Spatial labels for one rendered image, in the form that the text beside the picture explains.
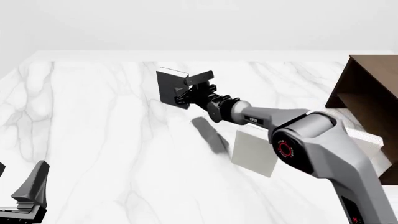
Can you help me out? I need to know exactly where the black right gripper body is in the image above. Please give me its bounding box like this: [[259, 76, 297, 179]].
[[188, 82, 225, 111]]

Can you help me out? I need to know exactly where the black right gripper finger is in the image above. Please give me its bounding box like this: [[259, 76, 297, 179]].
[[174, 93, 195, 106]]

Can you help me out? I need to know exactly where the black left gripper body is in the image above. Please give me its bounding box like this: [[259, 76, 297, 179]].
[[0, 202, 48, 224]]

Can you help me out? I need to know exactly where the dark grey book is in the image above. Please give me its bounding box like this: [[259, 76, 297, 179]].
[[155, 67, 191, 110]]

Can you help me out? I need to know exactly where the dark brown wooden shelf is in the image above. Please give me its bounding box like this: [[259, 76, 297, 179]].
[[325, 54, 398, 187]]

